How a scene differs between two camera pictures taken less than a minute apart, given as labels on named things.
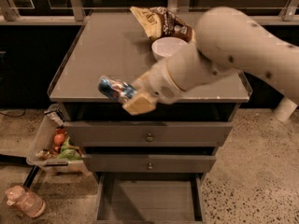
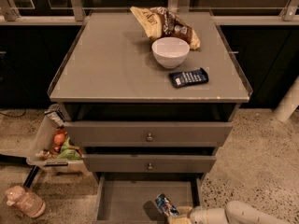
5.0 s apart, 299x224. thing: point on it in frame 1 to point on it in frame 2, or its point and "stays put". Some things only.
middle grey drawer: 149,162 stays put
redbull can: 119,91 to 166,204
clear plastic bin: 53,119 stays put
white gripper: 159,82 to 202,216
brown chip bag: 158,22 stays put
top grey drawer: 149,133 stays put
